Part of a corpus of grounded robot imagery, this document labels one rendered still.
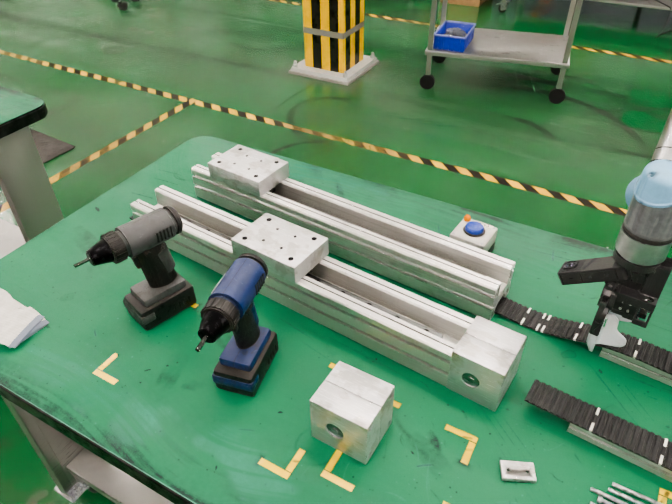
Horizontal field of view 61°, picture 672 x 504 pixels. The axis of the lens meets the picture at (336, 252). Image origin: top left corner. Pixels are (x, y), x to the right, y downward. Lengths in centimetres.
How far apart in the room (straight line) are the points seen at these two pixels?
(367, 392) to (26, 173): 172
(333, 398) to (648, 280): 53
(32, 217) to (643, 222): 203
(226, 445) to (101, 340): 35
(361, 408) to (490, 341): 25
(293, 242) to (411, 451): 44
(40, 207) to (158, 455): 156
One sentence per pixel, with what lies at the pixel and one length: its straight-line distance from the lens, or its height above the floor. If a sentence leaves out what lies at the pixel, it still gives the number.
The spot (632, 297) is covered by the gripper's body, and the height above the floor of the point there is 95.
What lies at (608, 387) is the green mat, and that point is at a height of 78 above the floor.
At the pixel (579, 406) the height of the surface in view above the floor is 81.
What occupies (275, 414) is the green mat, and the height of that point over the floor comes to 78.
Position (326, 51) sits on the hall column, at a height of 18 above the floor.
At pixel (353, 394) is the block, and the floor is 87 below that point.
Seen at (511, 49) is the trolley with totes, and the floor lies 26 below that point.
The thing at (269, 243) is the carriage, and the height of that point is 90.
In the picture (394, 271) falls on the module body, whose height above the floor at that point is 81.
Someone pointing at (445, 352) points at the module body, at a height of 86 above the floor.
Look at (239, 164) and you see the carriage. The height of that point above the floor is 90.
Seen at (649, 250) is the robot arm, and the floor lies 104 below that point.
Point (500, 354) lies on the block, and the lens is 98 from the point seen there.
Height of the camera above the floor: 159
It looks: 39 degrees down
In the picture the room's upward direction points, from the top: 1 degrees counter-clockwise
